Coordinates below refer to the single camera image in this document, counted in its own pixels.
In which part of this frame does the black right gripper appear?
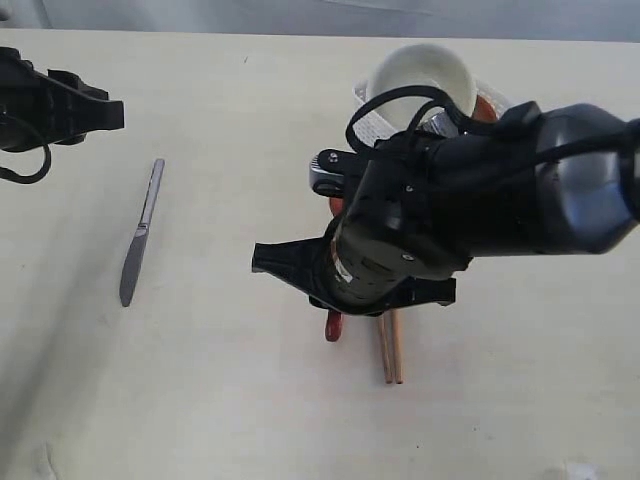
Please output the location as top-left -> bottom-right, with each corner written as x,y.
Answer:
251,149 -> 470,316

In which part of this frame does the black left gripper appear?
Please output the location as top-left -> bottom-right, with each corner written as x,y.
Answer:
1,47 -> 124,151

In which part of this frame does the wooden chopstick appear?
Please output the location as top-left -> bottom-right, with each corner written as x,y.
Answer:
377,315 -> 393,384
390,310 -> 404,384

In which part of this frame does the silver table knife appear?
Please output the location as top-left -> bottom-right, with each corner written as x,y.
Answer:
119,158 -> 165,307

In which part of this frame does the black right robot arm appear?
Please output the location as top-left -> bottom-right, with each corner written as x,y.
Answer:
251,102 -> 639,316

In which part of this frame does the white plastic woven basket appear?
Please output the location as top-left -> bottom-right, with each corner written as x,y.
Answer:
352,78 -> 515,147

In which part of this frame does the shiny steel cup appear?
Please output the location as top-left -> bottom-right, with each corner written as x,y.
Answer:
419,107 -> 464,138

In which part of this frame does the white ceramic bowl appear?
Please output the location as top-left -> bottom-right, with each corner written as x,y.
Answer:
366,44 -> 477,116

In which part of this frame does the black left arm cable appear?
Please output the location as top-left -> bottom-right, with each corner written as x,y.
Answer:
0,114 -> 52,185

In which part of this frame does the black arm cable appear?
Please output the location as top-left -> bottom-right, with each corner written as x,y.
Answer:
0,114 -> 52,185
344,84 -> 501,156

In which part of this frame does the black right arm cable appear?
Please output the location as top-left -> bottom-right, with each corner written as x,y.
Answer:
344,84 -> 501,156

